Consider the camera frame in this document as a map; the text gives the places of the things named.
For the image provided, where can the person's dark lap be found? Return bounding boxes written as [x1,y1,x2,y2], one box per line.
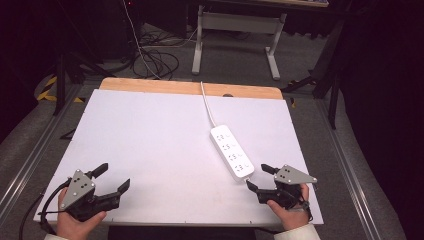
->
[107,225,258,240]

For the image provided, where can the person's left hand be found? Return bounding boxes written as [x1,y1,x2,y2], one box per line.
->
[55,188,108,240]

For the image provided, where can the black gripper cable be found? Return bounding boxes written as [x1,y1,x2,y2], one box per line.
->
[18,192,46,240]
[39,178,73,236]

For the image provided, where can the aluminium floor rail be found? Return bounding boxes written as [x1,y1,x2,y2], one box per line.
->
[314,98,379,240]
[0,84,84,216]

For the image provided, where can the black curtain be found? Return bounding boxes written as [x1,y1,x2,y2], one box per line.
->
[339,0,424,240]
[0,0,63,143]

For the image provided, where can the white power strip cable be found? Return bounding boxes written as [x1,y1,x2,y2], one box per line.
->
[199,80,218,128]

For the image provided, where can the black floor cables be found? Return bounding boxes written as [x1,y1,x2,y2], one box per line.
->
[131,23,181,81]

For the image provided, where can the person's right hand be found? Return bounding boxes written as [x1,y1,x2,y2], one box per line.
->
[266,183,311,232]

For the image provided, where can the black tripod stand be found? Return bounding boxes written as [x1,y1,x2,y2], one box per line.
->
[53,0,116,116]

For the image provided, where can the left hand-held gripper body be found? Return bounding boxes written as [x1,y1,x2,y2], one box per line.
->
[59,169,122,223]

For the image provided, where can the white metal desk frame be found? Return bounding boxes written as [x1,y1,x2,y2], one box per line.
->
[191,3,288,81]

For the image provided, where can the white floor cable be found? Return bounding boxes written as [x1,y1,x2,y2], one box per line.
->
[122,0,163,80]

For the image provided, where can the white power strip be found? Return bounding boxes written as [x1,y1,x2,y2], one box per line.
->
[209,124,256,183]

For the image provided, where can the white board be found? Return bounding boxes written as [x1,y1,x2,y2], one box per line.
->
[33,88,325,228]

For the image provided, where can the black metal stand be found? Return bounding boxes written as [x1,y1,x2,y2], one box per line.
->
[281,19,346,130]

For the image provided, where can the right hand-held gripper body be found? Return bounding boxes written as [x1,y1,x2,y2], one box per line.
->
[256,164,318,211]

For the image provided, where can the yellow black floor tape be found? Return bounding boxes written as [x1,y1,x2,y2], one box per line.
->
[36,75,86,104]

